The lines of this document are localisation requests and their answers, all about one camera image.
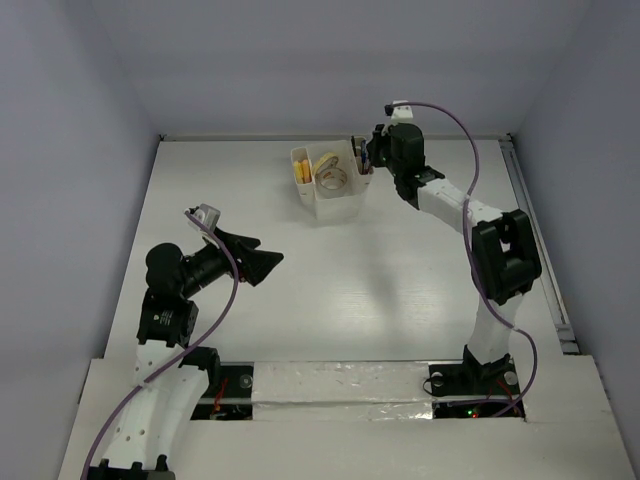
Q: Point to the large clear packing tape roll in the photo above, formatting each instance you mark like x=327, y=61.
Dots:
x=332, y=180

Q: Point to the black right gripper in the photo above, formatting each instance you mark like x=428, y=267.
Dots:
x=376, y=142

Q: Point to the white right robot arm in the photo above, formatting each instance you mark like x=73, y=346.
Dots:
x=500, y=247

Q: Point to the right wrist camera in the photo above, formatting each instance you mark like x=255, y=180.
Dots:
x=399, y=112

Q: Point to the white perforated organizer basket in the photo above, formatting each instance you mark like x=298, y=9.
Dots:
x=337, y=207

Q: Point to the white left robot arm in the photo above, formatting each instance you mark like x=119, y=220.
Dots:
x=172, y=370

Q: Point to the blue ballpoint pen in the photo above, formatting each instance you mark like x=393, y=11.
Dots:
x=364, y=158

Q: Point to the pink highlighter marker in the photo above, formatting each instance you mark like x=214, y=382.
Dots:
x=306, y=170

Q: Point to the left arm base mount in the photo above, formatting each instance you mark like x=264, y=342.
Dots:
x=231, y=398

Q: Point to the purple gel pen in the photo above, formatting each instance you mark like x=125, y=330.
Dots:
x=359, y=164

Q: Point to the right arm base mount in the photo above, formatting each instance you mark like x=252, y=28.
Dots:
x=471, y=388

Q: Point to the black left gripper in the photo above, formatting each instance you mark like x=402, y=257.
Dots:
x=254, y=264

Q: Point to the patterned washi tape roll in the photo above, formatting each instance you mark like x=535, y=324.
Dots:
x=328, y=160

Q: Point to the yellow highlighter marker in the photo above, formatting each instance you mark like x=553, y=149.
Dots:
x=298, y=171

